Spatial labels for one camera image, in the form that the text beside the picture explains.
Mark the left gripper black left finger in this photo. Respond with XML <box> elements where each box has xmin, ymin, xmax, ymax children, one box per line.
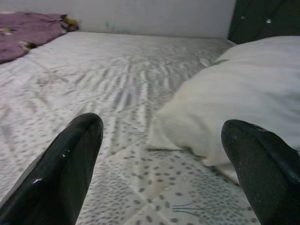
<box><xmin>0</xmin><ymin>112</ymin><xmax>105</xmax><ymax>225</ymax></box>

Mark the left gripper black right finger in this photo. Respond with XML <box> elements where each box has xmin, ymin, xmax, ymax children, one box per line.
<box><xmin>221</xmin><ymin>119</ymin><xmax>300</xmax><ymax>225</ymax></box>

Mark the white pillow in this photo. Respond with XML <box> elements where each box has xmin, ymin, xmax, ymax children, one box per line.
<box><xmin>147</xmin><ymin>35</ymin><xmax>300</xmax><ymax>186</ymax></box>

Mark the purple cartoon mouse blanket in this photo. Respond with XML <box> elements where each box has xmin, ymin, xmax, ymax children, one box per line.
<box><xmin>0</xmin><ymin>12</ymin><xmax>80</xmax><ymax>64</ymax></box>

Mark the white quilted mattress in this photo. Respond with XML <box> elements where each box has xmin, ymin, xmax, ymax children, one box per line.
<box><xmin>0</xmin><ymin>31</ymin><xmax>261</xmax><ymax>225</ymax></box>

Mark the black tufted headboard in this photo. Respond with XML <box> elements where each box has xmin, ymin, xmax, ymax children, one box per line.
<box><xmin>227</xmin><ymin>0</ymin><xmax>300</xmax><ymax>45</ymax></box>

